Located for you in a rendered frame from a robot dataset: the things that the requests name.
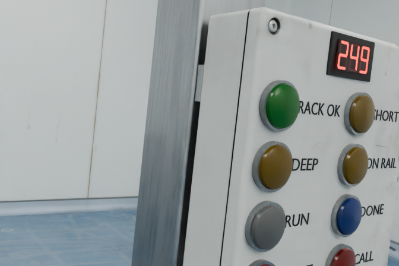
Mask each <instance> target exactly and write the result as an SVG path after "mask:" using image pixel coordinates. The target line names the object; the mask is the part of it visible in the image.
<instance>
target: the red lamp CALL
mask: <svg viewBox="0 0 399 266"><path fill-rule="evenodd" d="M331 266H356V257H355V254H354V252H353V251H352V250H351V249H350V248H343V249H341V250H340V251H339V252H338V253H337V254H336V256H335V257H334V259H333V262H332V265H331Z"/></svg>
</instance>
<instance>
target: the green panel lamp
mask: <svg viewBox="0 0 399 266"><path fill-rule="evenodd" d="M299 106H300V102H299V96H298V94H297V91H296V90H295V89H294V88H293V87H292V86H290V85H289V84H286V83H281V84H278V85H276V86H275V87H274V88H273V89H272V90H271V91H270V93H269V95H268V99H267V103H266V114H267V118H268V120H269V122H270V124H271V125H272V126H273V127H275V128H277V129H283V128H287V127H289V126H290V125H291V124H292V123H293V122H294V121H295V120H296V118H297V115H298V113H299Z"/></svg>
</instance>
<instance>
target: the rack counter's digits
mask: <svg viewBox="0 0 399 266"><path fill-rule="evenodd" d="M370 54H371V47H370V46H366V45H362V44H359V43H355V42H351V41H348V40H343V39H339V45H338V55H337V64H336V69H337V70H340V71H347V72H352V73H356V74H362V75H368V68H369V60H370Z"/></svg>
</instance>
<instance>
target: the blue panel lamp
mask: <svg viewBox="0 0 399 266"><path fill-rule="evenodd" d="M361 219H362V206H361V204H360V202H359V201H358V200H357V199H356V198H353V197H351V198H348V199H346V200H345V201H344V202H343V203H342V205H341V207H340V209H339V212H338V216H337V227H338V230H339V232H340V233H341V234H342V235H350V234H352V233H354V232H355V231H356V229H357V228H358V227H359V224H360V221H361Z"/></svg>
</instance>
